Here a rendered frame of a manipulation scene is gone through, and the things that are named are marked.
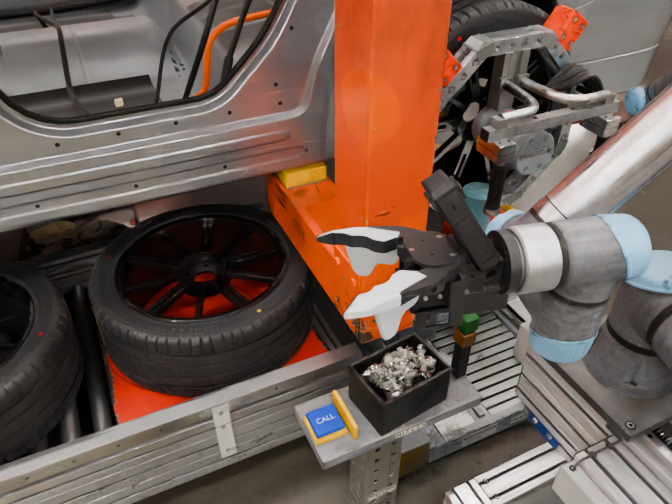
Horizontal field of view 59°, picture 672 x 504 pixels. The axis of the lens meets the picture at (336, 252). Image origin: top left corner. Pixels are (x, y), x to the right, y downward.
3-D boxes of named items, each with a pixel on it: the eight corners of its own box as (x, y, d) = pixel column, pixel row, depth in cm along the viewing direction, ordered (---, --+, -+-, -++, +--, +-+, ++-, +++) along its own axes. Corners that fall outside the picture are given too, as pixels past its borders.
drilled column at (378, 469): (378, 482, 176) (385, 391, 150) (395, 512, 169) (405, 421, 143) (348, 496, 172) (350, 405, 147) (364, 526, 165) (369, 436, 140)
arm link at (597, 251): (642, 297, 67) (668, 236, 62) (552, 310, 65) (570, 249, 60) (604, 255, 73) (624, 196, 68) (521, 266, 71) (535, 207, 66)
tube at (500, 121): (505, 89, 162) (512, 50, 155) (554, 117, 148) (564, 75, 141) (451, 100, 156) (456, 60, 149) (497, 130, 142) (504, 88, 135)
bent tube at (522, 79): (562, 77, 168) (571, 39, 162) (613, 103, 154) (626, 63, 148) (512, 88, 162) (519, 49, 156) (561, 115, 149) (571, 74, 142)
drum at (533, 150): (503, 139, 181) (511, 96, 172) (551, 171, 166) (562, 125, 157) (464, 149, 176) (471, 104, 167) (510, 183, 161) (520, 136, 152)
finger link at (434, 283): (413, 312, 55) (464, 274, 61) (414, 299, 54) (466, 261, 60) (374, 294, 58) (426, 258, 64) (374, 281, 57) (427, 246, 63)
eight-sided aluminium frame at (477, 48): (541, 182, 200) (583, 15, 166) (555, 191, 195) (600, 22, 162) (401, 221, 182) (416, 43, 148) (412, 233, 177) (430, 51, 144)
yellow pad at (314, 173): (310, 160, 191) (310, 146, 188) (328, 180, 181) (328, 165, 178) (270, 169, 187) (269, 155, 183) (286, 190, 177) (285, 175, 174)
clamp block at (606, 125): (591, 121, 164) (596, 103, 160) (616, 134, 157) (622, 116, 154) (577, 124, 162) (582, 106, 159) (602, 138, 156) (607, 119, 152)
